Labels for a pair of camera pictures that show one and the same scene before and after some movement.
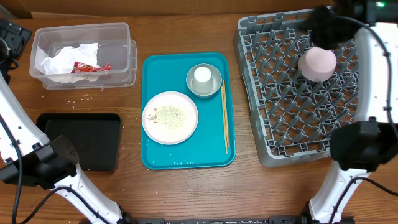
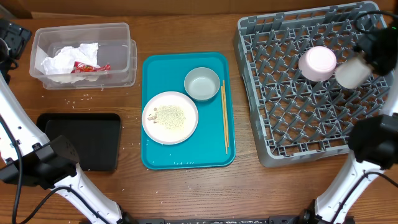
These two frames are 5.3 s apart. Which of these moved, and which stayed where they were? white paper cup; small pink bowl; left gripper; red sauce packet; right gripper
Moved: right gripper; white paper cup
Stayed: left gripper; small pink bowl; red sauce packet
